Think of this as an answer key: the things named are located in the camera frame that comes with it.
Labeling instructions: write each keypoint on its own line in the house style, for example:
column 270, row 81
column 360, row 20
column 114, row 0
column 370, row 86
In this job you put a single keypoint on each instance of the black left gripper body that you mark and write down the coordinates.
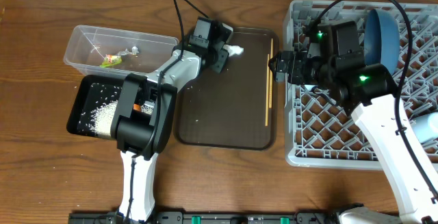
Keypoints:
column 217, row 57

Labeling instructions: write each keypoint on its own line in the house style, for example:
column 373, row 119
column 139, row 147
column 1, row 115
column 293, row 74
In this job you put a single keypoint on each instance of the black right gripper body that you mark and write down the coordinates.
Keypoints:
column 303, row 70

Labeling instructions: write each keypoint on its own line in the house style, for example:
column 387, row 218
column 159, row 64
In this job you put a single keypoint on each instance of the white tissue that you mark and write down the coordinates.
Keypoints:
column 234, row 50

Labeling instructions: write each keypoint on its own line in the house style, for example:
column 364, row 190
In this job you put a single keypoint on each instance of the wooden chopstick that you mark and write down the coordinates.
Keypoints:
column 270, row 76
column 267, row 91

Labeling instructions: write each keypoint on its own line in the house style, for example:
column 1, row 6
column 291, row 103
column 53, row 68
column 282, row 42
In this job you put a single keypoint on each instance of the dark blue plate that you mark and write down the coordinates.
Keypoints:
column 381, row 40

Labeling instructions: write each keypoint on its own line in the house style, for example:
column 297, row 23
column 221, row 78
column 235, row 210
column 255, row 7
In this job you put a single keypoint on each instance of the orange carrot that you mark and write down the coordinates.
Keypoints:
column 137, row 107

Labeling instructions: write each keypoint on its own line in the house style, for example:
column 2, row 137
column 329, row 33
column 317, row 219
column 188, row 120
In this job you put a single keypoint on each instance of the yellow snack wrapper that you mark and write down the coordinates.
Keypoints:
column 111, row 60

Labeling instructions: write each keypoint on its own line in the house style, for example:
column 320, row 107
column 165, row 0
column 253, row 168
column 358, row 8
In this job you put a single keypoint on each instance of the white rice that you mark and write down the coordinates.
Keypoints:
column 97, row 114

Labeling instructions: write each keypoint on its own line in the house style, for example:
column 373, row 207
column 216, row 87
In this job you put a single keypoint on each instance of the light blue cup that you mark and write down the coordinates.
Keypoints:
column 425, row 127

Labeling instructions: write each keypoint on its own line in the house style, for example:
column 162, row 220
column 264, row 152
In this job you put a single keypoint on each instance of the foil wrapper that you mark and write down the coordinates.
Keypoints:
column 133, row 51

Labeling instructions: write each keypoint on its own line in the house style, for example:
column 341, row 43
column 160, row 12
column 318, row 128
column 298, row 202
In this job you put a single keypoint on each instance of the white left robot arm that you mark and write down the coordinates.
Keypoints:
column 140, row 158

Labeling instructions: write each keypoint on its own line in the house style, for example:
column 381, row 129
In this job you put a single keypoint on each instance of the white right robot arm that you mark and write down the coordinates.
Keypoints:
column 369, row 94

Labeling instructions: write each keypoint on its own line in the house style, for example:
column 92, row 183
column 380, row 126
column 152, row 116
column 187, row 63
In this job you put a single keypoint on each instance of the grey dishwasher rack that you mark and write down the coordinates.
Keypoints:
column 320, row 135

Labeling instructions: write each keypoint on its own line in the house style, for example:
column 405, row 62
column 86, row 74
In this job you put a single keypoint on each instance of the black waste tray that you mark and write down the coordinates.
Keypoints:
column 128, row 124

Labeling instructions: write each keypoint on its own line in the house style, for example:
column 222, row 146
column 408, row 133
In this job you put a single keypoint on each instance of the brown serving tray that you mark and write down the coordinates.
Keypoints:
column 227, row 109

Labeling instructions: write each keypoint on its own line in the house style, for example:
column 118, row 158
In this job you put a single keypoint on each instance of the clear plastic bin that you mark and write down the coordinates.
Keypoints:
column 88, row 45

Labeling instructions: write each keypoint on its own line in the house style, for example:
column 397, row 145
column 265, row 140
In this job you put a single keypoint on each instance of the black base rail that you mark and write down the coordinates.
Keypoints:
column 200, row 218

